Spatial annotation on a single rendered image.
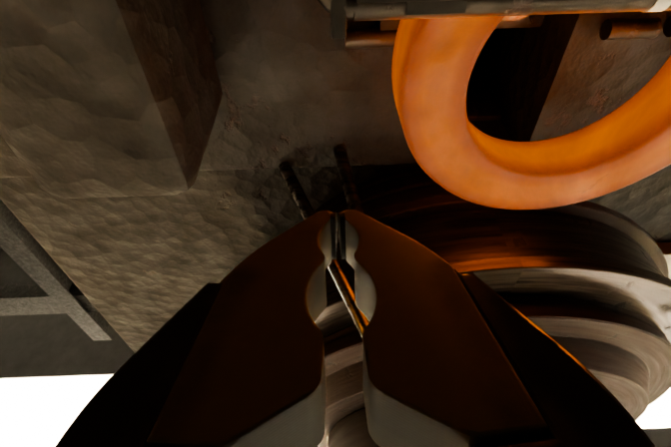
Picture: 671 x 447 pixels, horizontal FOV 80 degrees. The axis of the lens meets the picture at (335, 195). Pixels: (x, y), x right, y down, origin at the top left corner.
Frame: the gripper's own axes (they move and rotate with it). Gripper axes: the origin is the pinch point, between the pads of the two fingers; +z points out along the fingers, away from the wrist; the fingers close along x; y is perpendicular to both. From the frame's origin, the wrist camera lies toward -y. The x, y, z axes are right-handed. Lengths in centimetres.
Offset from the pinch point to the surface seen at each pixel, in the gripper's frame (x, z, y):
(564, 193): 13.9, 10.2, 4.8
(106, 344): -421, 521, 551
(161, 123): -7.5, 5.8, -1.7
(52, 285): -336, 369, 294
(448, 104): 5.6, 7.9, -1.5
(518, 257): 12.4, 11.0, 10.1
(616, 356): 21.6, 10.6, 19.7
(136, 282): -27.0, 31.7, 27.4
